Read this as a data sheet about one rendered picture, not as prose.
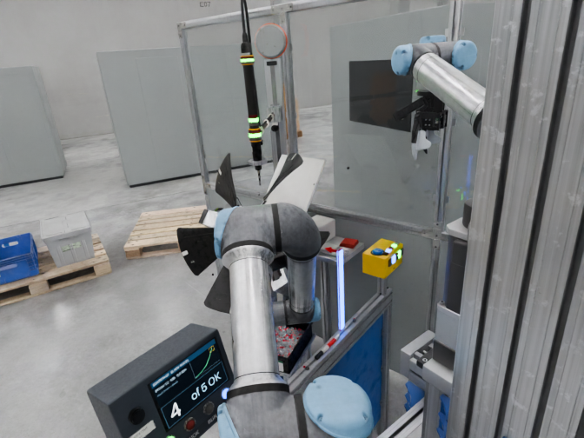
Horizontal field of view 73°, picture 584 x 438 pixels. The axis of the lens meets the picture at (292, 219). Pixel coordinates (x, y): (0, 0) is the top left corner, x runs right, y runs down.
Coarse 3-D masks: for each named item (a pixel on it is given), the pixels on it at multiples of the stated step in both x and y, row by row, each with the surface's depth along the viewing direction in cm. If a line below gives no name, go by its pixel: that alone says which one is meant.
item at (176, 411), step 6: (180, 396) 81; (168, 402) 79; (174, 402) 80; (180, 402) 81; (162, 408) 78; (168, 408) 79; (174, 408) 80; (180, 408) 80; (186, 408) 81; (168, 414) 78; (174, 414) 79; (180, 414) 80; (186, 414) 81; (168, 420) 78; (174, 420) 79; (168, 426) 78
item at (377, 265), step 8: (384, 240) 165; (384, 248) 158; (400, 248) 159; (368, 256) 154; (376, 256) 152; (384, 256) 152; (368, 264) 155; (376, 264) 153; (384, 264) 151; (392, 264) 156; (368, 272) 157; (376, 272) 154; (384, 272) 152
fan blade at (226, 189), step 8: (224, 160) 175; (224, 168) 174; (224, 176) 174; (216, 184) 184; (224, 184) 175; (232, 184) 167; (216, 192) 185; (224, 192) 177; (232, 192) 167; (232, 200) 169
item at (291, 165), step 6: (288, 156) 167; (300, 156) 152; (288, 162) 161; (294, 162) 154; (300, 162) 149; (282, 168) 165; (288, 168) 155; (294, 168) 150; (282, 174) 155; (288, 174) 150; (276, 180) 157; (282, 180) 151; (276, 186) 152; (270, 192) 153; (264, 198) 155
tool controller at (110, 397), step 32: (160, 352) 85; (192, 352) 83; (224, 352) 89; (96, 384) 79; (128, 384) 75; (160, 384) 78; (192, 384) 83; (224, 384) 89; (128, 416) 73; (160, 416) 77; (192, 416) 83
